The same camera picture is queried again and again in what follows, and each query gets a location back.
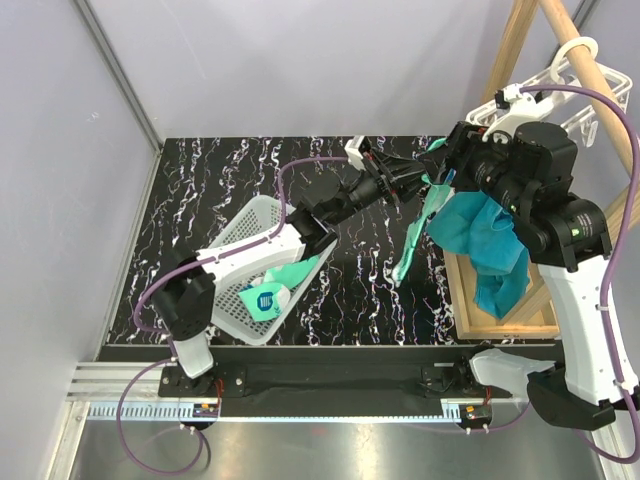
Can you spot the white plastic mesh basket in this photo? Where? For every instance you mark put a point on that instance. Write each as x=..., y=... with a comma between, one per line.
x=246, y=248

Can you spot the teal blue shirt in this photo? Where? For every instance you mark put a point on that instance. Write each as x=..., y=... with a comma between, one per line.
x=473, y=224

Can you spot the mint green sock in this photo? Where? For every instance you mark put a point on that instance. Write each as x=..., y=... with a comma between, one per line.
x=266, y=297
x=436, y=198

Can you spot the white slotted cable duct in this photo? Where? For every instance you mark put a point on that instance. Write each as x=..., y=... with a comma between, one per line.
x=191, y=412

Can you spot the aluminium corner profile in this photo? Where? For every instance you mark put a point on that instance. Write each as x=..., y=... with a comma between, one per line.
x=100, y=38

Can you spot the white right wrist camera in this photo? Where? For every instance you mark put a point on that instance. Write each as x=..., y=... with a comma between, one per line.
x=521, y=108

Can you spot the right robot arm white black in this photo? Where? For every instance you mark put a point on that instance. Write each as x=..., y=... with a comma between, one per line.
x=529, y=176

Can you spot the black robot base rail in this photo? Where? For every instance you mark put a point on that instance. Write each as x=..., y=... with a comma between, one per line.
x=327, y=382

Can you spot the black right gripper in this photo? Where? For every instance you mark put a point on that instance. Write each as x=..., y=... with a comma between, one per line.
x=459, y=153

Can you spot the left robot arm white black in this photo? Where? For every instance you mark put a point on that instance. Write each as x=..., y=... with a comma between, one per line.
x=183, y=292

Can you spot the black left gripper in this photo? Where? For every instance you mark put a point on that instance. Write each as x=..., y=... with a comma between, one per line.
x=407, y=175

